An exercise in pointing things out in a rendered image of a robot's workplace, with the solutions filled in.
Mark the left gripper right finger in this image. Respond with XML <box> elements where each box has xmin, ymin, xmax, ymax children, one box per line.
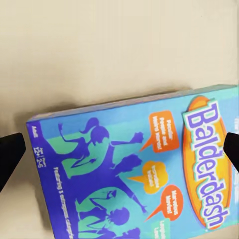
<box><xmin>223</xmin><ymin>132</ymin><xmax>239</xmax><ymax>173</ymax></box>

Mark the board game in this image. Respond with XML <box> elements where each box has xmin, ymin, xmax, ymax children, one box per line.
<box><xmin>26</xmin><ymin>84</ymin><xmax>239</xmax><ymax>239</ymax></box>

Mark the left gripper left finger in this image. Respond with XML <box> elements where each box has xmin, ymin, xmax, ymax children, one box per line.
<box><xmin>0</xmin><ymin>132</ymin><xmax>26</xmax><ymax>192</ymax></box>

